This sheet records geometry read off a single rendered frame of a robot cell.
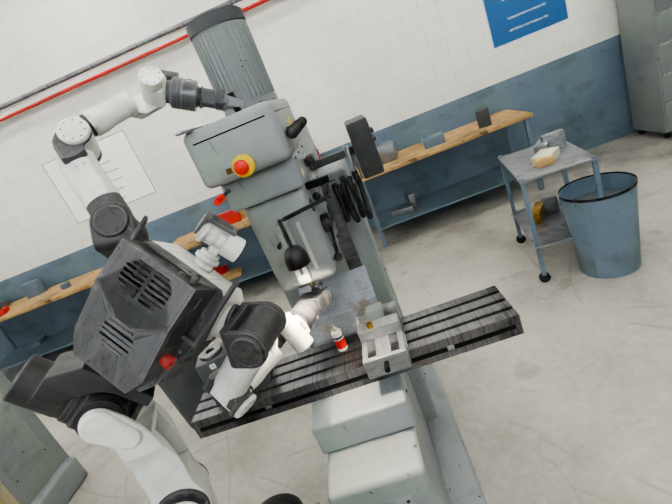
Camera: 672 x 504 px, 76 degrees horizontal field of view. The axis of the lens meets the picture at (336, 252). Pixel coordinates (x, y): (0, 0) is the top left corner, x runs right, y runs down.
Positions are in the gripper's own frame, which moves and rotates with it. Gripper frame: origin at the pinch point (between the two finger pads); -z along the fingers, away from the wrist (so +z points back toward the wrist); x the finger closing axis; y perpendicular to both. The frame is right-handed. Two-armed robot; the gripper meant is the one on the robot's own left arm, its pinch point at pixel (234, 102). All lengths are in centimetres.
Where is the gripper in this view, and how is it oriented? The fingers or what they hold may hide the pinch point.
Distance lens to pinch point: 141.9
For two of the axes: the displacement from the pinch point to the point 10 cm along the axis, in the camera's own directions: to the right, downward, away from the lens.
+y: 1.4, -9.6, -2.3
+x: 2.3, 2.6, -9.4
